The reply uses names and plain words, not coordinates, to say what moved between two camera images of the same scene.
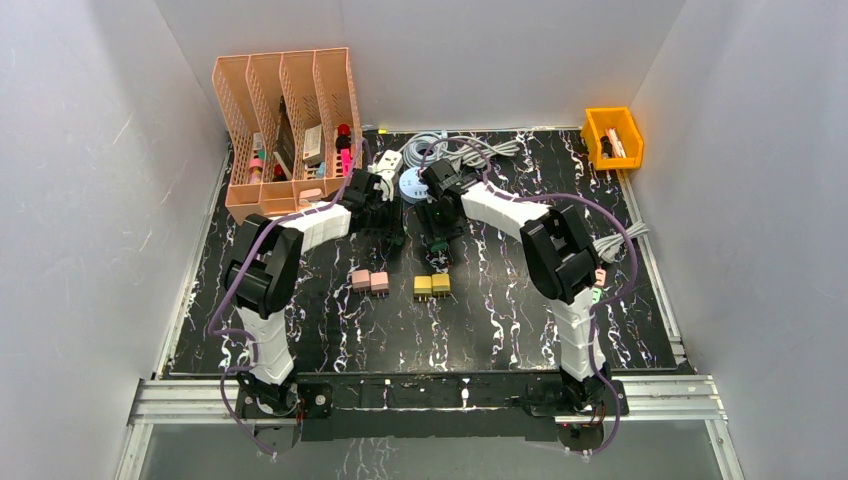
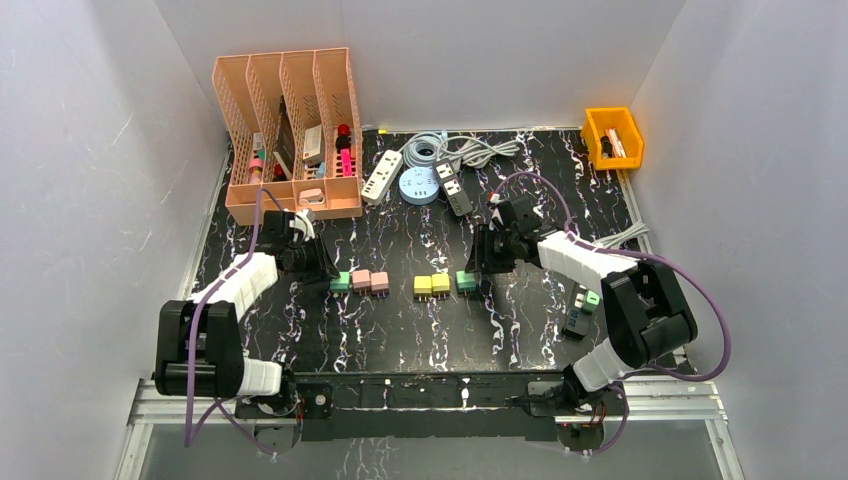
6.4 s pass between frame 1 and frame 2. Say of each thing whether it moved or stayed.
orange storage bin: stayed
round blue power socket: stayed
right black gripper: moved
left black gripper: moved
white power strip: stayed
